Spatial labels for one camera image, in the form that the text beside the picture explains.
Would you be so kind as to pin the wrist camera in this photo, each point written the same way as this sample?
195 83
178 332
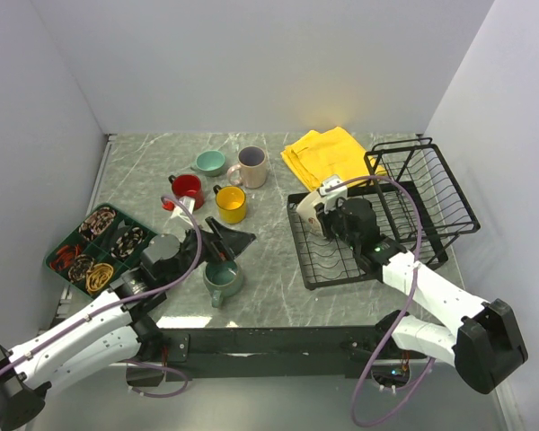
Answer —
331 191
180 207

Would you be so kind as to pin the green glazed mug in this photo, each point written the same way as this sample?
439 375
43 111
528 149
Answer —
222 280

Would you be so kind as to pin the pink mug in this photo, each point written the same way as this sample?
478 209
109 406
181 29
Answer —
251 171

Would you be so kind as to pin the red mug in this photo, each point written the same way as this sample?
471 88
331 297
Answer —
188 185

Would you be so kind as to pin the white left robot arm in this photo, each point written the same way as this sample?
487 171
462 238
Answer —
114 327

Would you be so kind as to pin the yellow cloth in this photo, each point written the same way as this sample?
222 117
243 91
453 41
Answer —
317 156

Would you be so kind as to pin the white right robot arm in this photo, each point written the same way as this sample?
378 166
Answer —
481 340

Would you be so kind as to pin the green organizer tray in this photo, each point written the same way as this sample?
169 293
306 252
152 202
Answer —
107 243

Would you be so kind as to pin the yellow mug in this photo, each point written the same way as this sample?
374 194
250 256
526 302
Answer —
231 203

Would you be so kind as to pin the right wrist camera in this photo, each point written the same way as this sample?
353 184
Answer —
331 191

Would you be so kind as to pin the black wire dish rack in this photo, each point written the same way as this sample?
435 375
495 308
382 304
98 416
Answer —
445 213

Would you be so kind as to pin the small teal cup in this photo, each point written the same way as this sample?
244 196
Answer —
210 163

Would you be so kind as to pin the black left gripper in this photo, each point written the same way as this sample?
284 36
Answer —
234 241

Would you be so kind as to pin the black front base bar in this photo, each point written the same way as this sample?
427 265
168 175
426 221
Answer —
264 352

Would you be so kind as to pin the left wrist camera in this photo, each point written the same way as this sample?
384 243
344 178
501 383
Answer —
180 207

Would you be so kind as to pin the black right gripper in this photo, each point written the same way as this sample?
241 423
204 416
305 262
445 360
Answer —
324 219

